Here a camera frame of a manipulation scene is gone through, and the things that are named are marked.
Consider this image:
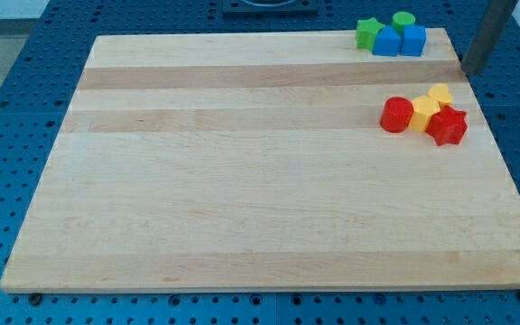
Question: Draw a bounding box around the green star block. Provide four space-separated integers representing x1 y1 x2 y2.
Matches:
355 17 385 51

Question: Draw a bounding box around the yellow heart block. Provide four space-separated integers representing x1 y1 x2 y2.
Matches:
427 83 454 107

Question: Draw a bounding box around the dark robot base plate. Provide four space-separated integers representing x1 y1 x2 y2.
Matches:
218 0 319 14

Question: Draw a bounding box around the green cylinder block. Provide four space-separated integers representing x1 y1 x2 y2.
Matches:
391 11 416 34

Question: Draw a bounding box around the yellow hexagon block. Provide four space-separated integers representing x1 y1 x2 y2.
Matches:
408 95 441 132

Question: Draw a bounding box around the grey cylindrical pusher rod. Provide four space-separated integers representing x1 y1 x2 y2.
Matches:
460 0 518 76

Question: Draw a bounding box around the red star block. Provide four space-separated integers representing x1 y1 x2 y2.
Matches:
425 106 468 146

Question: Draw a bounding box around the light wooden board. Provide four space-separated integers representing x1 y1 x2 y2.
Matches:
0 28 520 293

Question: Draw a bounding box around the red cylinder block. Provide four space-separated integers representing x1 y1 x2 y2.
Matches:
379 97 413 133

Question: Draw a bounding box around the blue cube block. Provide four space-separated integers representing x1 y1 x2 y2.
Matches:
400 25 426 57

